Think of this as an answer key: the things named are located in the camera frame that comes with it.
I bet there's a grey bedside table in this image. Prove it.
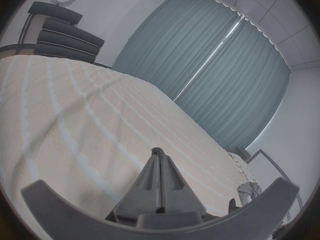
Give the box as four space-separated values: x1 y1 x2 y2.
225 146 250 162

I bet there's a white printed pillow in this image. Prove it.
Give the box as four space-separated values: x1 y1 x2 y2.
229 152 255 184

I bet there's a black T-shirt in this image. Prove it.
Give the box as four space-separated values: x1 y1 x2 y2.
202 198 237 221

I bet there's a blue-green curtain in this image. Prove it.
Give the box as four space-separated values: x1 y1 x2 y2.
174 16 292 151
111 0 240 102

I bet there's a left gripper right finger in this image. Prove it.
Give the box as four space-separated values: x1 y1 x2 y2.
160 148 207 219

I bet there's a black chest of drawers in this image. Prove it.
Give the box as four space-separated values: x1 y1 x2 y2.
15 1 105 64

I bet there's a bed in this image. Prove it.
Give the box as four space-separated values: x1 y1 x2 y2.
0 55 304 232

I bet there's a pile of clothes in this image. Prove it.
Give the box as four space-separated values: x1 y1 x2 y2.
237 181 262 206

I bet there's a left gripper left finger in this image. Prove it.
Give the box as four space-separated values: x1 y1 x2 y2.
105 147 161 225

